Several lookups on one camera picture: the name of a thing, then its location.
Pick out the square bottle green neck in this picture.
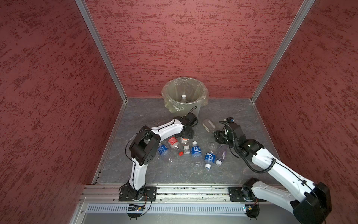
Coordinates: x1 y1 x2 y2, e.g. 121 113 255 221
202 119 216 133

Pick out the clear bottle white cap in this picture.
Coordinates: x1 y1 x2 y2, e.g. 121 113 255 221
181 95 188 103

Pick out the clear bottle red label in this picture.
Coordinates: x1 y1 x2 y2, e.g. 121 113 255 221
167 137 184 156

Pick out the blue label bottle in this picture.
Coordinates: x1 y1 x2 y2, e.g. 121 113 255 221
191 141 203 168
204 143 217 170
158 144 172 163

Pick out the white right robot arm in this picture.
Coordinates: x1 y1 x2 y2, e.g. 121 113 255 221
213 118 332 224

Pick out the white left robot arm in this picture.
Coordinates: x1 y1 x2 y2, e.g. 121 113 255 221
125 112 198 201

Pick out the grey mesh waste bin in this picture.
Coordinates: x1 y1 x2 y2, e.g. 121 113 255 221
162 77 209 124

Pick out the translucent green bin liner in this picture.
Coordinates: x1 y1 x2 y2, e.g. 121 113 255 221
161 77 209 113

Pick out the clear purple tinted bottle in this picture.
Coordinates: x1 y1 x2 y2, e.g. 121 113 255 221
215 145 228 166

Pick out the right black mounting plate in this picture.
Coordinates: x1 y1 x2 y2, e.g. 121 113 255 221
228 187 266 204

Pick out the black mounting plate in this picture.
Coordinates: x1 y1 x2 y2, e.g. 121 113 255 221
228 187 266 204
118 185 157 202

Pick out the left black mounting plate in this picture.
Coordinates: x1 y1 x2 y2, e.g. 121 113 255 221
118 185 157 202

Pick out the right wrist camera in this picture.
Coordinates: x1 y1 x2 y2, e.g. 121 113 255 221
225 117 234 123

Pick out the white slotted cable duct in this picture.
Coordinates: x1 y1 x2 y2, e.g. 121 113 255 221
86 203 246 216

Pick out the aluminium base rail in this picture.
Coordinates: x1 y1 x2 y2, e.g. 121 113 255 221
81 184 305 204

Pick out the right aluminium corner post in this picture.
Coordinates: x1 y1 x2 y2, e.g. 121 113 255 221
251 0 315 104

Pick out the aluminium corner post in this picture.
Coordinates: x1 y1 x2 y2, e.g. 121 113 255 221
75 0 128 104
251 0 315 104

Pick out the left aluminium corner post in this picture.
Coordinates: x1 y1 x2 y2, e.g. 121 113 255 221
75 0 128 104

